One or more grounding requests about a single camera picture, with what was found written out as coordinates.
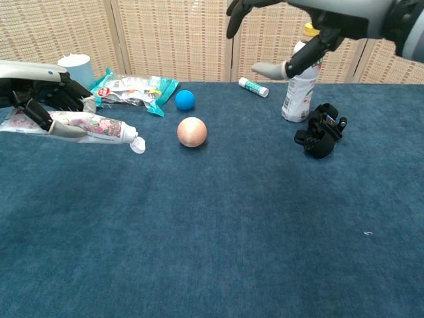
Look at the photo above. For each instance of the light blue paper cup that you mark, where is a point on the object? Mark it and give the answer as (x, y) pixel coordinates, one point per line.
(79, 69)

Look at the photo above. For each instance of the blue velvet tablecloth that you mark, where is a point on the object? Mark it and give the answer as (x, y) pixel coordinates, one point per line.
(212, 215)

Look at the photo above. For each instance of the bamboo folding screen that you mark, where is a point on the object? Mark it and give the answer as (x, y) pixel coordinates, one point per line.
(165, 36)

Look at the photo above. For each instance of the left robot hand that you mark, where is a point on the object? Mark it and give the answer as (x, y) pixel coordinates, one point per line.
(30, 71)

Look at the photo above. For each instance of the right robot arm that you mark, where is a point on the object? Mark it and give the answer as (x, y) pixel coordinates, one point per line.
(414, 39)

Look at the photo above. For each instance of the teal plastic snack packet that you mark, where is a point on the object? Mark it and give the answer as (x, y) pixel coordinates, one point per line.
(132, 89)

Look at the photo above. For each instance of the white green glue stick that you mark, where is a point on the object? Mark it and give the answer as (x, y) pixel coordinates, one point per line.
(253, 87)

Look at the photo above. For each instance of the peach pink ball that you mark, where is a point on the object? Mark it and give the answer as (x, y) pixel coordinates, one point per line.
(191, 132)

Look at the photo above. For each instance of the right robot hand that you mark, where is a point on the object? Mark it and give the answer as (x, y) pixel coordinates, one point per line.
(348, 13)

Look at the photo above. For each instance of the floral white tube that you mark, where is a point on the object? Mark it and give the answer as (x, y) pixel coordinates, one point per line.
(106, 129)

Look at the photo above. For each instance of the blue ball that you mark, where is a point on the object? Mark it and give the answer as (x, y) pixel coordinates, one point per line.
(185, 100)

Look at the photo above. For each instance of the yellow-capped drink bottle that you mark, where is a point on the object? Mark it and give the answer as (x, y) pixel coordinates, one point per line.
(298, 99)

